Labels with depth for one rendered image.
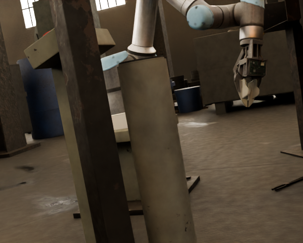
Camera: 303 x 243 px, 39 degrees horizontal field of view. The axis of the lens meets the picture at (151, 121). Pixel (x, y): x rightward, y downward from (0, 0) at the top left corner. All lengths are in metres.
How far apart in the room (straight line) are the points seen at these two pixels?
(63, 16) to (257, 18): 0.85
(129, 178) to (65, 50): 0.98
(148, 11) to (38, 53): 0.80
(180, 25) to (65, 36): 11.41
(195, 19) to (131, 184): 0.66
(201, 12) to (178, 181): 0.57
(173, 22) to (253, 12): 10.74
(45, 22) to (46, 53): 4.02
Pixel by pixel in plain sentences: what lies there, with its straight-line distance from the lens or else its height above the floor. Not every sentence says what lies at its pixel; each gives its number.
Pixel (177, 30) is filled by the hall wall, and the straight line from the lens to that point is 12.09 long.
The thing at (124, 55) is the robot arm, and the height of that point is 0.57.
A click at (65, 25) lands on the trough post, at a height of 0.58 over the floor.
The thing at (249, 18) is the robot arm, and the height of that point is 0.60.
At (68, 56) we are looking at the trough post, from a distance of 0.69.
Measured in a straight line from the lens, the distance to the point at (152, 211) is 1.03.
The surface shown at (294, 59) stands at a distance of 2.05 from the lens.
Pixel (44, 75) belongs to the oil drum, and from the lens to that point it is 4.64.
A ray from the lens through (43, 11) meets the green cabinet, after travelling 5.00.
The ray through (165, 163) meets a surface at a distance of 0.99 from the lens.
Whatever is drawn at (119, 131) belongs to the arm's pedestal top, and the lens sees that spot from 1.53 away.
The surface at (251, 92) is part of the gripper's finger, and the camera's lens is 1.43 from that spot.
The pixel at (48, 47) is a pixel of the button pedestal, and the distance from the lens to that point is 0.96.
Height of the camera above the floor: 0.48
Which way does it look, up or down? 6 degrees down
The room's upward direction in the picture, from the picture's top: 10 degrees counter-clockwise
